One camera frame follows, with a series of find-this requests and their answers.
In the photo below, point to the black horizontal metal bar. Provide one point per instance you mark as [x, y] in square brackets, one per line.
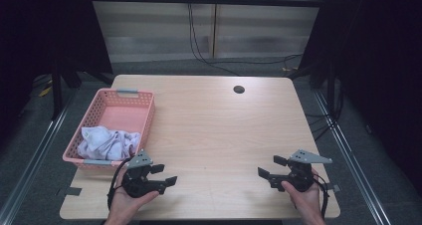
[205, 0]

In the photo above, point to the black metal stand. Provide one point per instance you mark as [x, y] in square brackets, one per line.
[56, 92]

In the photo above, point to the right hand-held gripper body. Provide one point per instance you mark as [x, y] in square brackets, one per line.
[300, 177]

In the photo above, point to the silver metal floor rail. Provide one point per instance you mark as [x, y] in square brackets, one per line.
[30, 165]
[351, 158]

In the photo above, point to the grey tape strip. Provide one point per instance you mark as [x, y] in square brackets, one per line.
[334, 187]

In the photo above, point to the person's right hand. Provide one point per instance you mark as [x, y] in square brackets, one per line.
[307, 205]

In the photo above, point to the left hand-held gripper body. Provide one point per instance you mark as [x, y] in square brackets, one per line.
[136, 181]

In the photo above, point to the black curtain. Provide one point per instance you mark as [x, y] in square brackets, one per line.
[40, 36]
[378, 69]

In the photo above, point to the yellow floor item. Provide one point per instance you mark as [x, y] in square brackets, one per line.
[44, 92]

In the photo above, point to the pink perforated plastic basket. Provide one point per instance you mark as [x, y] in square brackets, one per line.
[124, 118]

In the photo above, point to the person's left hand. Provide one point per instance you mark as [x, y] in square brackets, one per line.
[124, 206]

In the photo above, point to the black tape strip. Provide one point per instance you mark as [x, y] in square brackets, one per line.
[71, 191]

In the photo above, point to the white patterned towel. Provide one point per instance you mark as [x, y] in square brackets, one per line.
[106, 143]

